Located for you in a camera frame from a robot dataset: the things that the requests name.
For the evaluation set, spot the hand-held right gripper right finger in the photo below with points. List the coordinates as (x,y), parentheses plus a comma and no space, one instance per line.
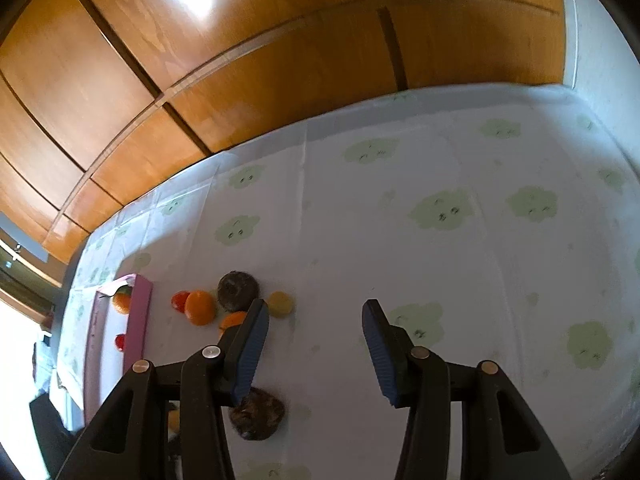
(380,360)

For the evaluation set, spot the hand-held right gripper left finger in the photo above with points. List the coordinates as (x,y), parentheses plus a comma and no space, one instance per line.
(252,355)

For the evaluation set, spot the orange with short stem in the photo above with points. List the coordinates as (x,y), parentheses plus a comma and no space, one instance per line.
(231,321)

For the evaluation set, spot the tan round fruit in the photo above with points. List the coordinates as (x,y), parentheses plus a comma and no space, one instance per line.
(280,305)

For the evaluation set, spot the dark brown wrinkled fruit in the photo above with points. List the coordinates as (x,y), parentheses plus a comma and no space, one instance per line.
(262,417)

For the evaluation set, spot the red cherry tomato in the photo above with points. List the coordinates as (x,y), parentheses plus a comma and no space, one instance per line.
(178,302)
(120,343)

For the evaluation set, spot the pink shallow box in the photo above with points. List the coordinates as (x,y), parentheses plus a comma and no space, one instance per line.
(140,320)

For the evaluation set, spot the dark round fruit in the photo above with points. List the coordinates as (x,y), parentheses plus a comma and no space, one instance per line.
(236,290)

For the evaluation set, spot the smooth orange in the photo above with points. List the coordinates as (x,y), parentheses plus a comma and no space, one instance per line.
(200,308)

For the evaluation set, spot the orange with green leaf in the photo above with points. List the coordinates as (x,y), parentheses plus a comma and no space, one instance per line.
(121,302)

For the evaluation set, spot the white cloud print tablecloth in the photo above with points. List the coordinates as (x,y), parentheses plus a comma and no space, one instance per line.
(400,210)

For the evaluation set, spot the dark seat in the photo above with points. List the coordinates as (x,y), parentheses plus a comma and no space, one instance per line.
(47,430)

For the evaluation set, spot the dark wooden door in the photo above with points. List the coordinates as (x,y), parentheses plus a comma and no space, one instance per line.
(20,280)

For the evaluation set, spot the wooden wardrobe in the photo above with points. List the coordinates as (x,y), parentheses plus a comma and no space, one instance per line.
(250,60)

